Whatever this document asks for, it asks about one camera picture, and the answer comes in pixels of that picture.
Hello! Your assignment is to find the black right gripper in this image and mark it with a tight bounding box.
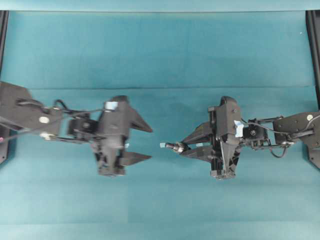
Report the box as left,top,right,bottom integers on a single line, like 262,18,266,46
180,96,244,180

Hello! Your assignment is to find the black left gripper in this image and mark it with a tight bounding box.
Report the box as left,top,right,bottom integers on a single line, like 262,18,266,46
91,95,153,177

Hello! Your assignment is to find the dark threaded steel shaft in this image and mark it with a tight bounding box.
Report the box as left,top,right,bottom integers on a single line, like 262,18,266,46
164,142,186,154

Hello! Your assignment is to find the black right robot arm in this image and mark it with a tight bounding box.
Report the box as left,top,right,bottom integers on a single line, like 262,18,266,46
171,96,320,180

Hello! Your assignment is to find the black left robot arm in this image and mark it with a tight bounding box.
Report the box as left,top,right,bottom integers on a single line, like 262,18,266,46
0,81,153,177

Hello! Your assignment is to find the black aluminium frame rail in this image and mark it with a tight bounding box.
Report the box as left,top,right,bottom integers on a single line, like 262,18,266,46
305,9,320,108

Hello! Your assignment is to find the black left frame rail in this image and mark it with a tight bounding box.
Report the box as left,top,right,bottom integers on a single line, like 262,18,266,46
0,10,11,165

